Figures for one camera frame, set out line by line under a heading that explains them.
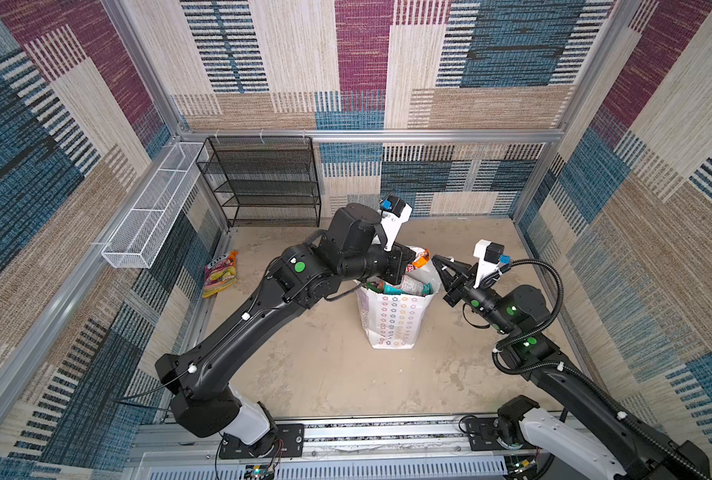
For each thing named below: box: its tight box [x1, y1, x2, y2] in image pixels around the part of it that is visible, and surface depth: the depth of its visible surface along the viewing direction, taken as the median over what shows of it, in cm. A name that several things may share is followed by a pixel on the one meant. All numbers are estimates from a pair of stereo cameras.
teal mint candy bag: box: [383, 275, 433, 296], surface depth 83 cm
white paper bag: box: [354, 246, 442, 350], surface depth 77 cm
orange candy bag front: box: [412, 248, 430, 269], surface depth 61 cm
